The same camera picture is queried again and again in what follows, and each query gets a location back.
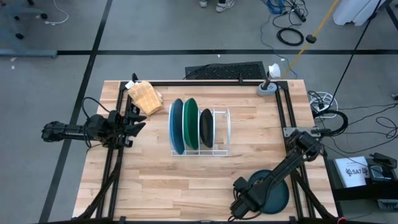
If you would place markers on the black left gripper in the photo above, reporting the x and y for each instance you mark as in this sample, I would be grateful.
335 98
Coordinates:
119 130

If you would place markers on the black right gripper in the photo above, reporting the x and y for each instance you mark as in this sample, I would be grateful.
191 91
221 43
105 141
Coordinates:
245 199

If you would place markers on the dark teal plate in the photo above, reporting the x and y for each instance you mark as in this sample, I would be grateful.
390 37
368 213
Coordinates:
278 196

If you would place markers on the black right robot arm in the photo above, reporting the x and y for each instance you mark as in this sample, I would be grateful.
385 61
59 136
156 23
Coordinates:
286 168

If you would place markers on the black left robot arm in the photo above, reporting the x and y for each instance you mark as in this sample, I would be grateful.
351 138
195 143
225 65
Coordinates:
68 130

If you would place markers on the yellow checked cloth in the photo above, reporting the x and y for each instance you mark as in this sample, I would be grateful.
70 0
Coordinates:
145 98

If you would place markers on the white paper tag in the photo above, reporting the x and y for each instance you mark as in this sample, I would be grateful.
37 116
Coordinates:
129 84

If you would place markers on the large blue plate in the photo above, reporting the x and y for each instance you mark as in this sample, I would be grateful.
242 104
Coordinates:
176 127

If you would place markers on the large green plate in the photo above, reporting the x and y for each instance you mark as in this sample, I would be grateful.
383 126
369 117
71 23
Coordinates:
190 124

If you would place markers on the small black plate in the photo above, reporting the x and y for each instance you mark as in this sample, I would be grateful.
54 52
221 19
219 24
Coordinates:
206 127

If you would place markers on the black floor mat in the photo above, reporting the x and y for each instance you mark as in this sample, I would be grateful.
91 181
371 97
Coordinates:
227 71

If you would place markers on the white SA7 box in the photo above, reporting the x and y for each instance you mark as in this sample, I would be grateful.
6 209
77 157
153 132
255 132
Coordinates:
351 171

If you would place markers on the black side cart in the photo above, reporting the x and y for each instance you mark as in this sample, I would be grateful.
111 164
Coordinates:
357 193

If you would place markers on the white power strip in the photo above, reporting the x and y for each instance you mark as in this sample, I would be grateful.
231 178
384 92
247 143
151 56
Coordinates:
320 106

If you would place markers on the white crumpled tissue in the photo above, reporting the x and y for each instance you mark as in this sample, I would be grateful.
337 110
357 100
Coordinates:
274 71

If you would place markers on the person's shoe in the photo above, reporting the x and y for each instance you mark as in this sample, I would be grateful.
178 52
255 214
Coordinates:
203 3
224 6

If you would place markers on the grey office chair base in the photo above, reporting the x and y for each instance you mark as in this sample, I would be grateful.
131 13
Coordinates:
18 46

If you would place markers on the black handheld device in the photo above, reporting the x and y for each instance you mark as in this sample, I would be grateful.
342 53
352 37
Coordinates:
385 160

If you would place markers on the black power strip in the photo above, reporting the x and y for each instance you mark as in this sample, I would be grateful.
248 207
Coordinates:
299 14

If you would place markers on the white plastic bag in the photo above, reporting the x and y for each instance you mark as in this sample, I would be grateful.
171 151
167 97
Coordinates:
354 12

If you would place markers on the grey metal bracket plate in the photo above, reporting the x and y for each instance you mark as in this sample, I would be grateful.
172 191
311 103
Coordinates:
290 131

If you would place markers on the black aluminium frame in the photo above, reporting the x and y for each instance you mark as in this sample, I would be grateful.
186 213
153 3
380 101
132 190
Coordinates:
281 102

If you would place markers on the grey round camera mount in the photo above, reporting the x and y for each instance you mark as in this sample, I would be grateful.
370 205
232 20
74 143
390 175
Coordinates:
266 90

